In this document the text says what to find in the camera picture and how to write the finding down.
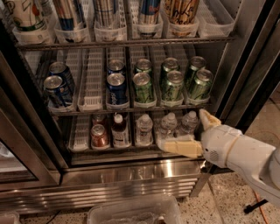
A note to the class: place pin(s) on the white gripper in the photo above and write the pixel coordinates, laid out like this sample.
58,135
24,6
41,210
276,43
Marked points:
219,145

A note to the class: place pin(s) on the clear water bottle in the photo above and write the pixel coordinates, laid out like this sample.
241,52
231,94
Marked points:
144,126
166,126
188,124

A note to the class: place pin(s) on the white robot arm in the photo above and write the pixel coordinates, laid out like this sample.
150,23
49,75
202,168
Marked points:
267,184

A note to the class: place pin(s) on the brown drink bottle white label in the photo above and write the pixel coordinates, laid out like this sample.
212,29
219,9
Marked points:
120,132

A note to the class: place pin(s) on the open fridge glass door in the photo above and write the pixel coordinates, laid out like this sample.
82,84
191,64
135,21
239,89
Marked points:
249,71

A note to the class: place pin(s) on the empty white tray middle shelf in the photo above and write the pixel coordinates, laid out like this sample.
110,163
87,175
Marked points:
90,95

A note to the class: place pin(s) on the empty white tray shelf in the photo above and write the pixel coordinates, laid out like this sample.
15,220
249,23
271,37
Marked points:
90,95
79,135

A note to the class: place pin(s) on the empty clear tray top shelf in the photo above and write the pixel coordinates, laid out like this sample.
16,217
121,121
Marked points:
214,19

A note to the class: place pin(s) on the empty white tray bottom shelf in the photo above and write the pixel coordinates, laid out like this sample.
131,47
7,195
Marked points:
79,135

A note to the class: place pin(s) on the stainless steel fridge cabinet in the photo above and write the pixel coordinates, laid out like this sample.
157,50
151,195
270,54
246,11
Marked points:
92,177

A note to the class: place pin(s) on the left fridge glass door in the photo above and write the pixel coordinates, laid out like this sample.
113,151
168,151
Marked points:
22,135

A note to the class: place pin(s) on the white tall can top shelf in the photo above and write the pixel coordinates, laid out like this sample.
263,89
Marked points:
25,14

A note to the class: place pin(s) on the green can front right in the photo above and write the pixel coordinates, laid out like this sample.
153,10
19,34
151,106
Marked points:
200,85

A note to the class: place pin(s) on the green can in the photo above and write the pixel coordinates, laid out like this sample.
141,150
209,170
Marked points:
169,64
143,66
143,88
200,85
172,86
196,63

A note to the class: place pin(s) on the green can front middle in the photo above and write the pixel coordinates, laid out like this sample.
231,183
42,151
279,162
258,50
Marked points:
172,86

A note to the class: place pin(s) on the green can front left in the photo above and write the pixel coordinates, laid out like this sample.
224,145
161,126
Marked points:
143,88

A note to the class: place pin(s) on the green can rear right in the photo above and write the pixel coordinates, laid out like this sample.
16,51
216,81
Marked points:
196,63

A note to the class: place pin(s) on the green can rear middle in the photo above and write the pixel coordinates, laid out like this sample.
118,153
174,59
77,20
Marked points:
169,64

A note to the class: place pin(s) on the clear plastic bin on floor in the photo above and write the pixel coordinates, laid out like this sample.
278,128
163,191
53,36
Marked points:
147,209

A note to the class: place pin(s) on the green can rear left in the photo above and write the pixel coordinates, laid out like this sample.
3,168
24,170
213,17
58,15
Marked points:
143,66

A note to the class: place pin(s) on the black stand leg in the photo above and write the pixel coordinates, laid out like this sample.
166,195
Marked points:
249,208

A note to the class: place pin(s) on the blue pepsi can front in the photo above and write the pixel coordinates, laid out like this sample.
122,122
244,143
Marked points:
117,88

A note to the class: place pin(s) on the blue pepsi can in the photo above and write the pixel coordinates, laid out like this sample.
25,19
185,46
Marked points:
117,88
115,66

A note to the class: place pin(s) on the red soda can front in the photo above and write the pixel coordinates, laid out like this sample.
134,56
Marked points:
99,137

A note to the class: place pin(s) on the red soda can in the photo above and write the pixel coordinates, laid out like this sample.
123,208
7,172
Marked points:
99,119
99,137

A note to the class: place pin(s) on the red soda can rear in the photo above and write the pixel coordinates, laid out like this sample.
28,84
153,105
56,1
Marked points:
99,119

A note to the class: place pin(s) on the blue pepsi can rear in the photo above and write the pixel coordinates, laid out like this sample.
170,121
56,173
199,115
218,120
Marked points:
115,66

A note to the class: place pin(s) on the gold patterned tall can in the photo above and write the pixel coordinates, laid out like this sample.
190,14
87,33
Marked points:
181,12

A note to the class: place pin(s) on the blue red tall can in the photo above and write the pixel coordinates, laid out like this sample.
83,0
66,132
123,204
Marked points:
148,11

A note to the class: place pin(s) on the blue soda can front left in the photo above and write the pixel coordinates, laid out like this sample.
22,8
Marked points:
58,91

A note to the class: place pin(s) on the blue soda can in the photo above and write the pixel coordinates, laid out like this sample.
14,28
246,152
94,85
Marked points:
62,70
58,91

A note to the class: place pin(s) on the striped silver tall can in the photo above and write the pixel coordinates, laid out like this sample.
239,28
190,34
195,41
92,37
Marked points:
105,13

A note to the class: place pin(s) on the blue soda can rear left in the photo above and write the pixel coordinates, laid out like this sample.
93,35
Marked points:
62,70

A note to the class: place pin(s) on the blue silver tall can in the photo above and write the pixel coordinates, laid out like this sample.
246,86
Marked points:
70,14

